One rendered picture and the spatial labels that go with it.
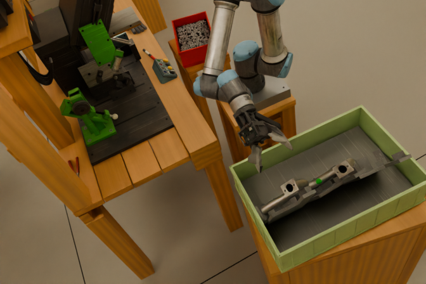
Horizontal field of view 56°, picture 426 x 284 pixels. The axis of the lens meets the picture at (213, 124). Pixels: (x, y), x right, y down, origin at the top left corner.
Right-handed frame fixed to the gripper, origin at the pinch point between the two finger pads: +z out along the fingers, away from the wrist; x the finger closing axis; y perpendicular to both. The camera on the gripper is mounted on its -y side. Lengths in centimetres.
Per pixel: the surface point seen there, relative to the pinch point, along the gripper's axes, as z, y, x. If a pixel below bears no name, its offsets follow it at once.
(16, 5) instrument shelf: -102, 42, -44
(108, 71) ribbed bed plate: -90, -8, -67
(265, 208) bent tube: 9.3, -10.4, -20.7
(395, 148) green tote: 10, -52, 17
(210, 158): -25, -26, -48
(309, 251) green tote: 28.9, -17.1, -17.5
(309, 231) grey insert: 23.0, -23.6, -17.7
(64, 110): -68, 22, -69
